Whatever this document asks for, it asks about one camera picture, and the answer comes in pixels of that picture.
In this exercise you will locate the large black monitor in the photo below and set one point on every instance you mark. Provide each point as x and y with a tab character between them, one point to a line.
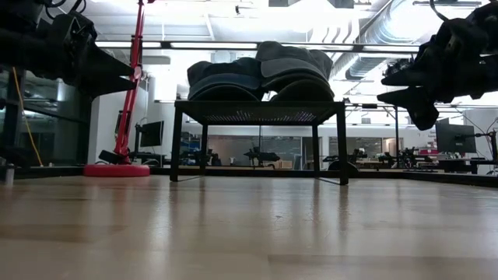
455	138

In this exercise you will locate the small black monitor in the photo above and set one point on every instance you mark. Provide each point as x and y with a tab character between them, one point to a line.
151	134

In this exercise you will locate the long ceiling light bar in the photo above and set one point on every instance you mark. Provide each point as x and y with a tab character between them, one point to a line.
210	45

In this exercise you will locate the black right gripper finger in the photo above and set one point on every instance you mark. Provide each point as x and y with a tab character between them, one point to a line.
408	79
420	105

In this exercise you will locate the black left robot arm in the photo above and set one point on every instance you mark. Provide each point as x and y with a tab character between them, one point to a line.
11	50

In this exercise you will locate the background workbench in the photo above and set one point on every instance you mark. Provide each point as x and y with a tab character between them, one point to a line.
459	165

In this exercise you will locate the black perforated metal rack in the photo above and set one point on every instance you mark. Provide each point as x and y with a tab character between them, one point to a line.
260	107

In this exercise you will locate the black aluminium table frame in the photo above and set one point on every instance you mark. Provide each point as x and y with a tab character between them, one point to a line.
428	177

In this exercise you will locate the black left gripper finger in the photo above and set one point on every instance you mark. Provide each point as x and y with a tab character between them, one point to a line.
105	85
105	64

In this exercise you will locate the black background robot arm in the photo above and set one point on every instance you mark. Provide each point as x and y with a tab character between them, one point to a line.
261	155

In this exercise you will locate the grey baseball cap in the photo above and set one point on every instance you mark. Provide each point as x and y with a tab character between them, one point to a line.
290	68
292	50
303	92

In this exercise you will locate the red desk lamp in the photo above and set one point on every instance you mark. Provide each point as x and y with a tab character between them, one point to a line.
116	171

